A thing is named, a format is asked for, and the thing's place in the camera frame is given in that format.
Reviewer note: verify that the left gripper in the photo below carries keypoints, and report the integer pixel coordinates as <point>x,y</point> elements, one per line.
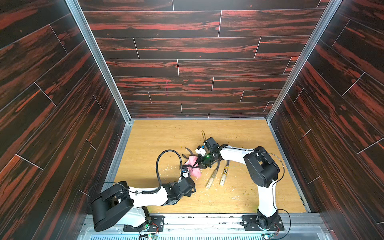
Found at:
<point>189,193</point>

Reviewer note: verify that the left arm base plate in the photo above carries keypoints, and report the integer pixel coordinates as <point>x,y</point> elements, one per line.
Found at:
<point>155,224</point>

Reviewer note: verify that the aluminium front rail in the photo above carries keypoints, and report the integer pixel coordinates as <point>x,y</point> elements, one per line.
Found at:
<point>214,227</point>

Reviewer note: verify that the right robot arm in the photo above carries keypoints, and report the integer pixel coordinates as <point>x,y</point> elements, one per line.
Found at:
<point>262,169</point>

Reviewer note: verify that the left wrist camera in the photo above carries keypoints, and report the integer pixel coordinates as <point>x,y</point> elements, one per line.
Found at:
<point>186,172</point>

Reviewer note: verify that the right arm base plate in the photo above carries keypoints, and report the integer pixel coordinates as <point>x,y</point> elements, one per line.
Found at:
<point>260,223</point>

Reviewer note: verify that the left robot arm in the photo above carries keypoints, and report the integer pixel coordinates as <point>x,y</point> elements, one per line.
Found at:
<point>121,205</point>

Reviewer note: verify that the pink rag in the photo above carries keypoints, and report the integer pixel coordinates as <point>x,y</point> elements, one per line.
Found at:
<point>192,165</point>

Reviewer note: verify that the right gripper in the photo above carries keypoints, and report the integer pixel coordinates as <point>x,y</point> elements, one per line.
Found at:
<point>199,154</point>

